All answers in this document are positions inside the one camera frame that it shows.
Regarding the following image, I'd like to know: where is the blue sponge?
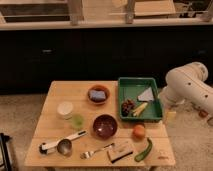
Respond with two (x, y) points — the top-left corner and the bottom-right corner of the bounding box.
(89, 90), (106, 101)

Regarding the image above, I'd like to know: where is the dark grape bunch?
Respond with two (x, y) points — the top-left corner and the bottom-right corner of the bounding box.
(121, 99), (135, 116)

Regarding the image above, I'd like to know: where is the white lidded jar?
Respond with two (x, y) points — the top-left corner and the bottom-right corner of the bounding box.
(57, 101), (73, 119)

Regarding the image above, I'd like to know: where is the green translucent cup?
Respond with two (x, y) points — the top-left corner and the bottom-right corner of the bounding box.
(71, 114), (84, 130)

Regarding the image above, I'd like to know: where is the orange fruit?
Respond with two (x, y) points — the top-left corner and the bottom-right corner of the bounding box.
(132, 125), (146, 139)

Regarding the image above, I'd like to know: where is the brown wooden bowl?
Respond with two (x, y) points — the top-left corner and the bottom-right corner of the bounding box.
(87, 85), (110, 105)

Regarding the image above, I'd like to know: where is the wooden table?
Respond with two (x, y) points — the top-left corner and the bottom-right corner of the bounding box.
(25, 81), (175, 168)

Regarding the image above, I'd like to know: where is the green cucumber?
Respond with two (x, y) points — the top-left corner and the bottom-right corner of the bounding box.
(134, 138), (153, 162)

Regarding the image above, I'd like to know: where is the silver fork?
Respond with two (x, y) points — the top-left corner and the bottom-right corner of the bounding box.
(80, 143), (115, 159)

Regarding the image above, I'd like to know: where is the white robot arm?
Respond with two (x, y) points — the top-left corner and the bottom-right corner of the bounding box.
(159, 62), (213, 127)

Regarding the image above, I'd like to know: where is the dark red bowl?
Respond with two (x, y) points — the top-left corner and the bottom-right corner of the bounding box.
(93, 114), (118, 139)

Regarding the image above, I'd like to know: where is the black object at left edge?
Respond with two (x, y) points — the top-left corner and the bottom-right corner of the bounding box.
(0, 133), (14, 171)

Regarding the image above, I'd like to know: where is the wooden block brush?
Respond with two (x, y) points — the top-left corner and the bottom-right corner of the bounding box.
(107, 141), (134, 163)

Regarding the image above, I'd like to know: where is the green plastic tray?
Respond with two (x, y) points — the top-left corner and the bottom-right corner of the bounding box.
(118, 77), (163, 122)

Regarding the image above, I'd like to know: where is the white cloth piece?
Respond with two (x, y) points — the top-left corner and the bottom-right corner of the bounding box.
(137, 88), (154, 101)

